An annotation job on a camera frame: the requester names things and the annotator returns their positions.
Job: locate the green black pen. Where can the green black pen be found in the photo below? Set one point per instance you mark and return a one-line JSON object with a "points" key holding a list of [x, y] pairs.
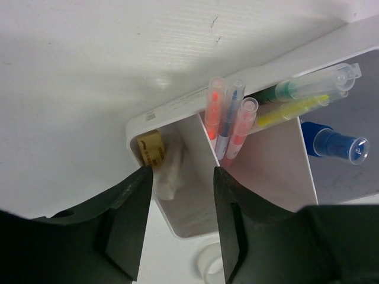
{"points": [[337, 79]]}

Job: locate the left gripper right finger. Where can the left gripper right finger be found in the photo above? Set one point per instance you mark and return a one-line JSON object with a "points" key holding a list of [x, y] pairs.
{"points": [[264, 243]]}

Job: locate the yellow eraser block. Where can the yellow eraser block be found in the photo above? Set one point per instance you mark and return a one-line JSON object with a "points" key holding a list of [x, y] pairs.
{"points": [[152, 148]]}

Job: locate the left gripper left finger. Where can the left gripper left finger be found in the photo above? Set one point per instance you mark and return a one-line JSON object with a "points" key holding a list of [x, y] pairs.
{"points": [[97, 241]]}

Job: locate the yellow highlighter pen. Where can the yellow highlighter pen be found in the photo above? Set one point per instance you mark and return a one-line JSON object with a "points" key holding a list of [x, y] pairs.
{"points": [[291, 110]]}

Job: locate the clear tape roll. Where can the clear tape roll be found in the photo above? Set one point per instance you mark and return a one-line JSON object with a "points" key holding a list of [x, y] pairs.
{"points": [[209, 264]]}

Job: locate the white organizer lying tilted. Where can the white organizer lying tilted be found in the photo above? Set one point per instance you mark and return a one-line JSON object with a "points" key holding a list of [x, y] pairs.
{"points": [[273, 162]]}

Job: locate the blue pen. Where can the blue pen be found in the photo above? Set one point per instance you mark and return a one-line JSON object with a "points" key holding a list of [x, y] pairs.
{"points": [[231, 104]]}

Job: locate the orange pen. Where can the orange pen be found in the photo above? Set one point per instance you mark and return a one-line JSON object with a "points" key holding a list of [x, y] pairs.
{"points": [[245, 119], [213, 110]]}

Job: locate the white eraser block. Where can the white eraser block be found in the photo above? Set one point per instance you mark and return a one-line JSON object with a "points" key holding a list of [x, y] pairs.
{"points": [[167, 178]]}

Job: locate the clear glue bottle blue cap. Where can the clear glue bottle blue cap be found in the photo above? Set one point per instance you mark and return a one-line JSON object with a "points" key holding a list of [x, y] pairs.
{"points": [[323, 141]]}

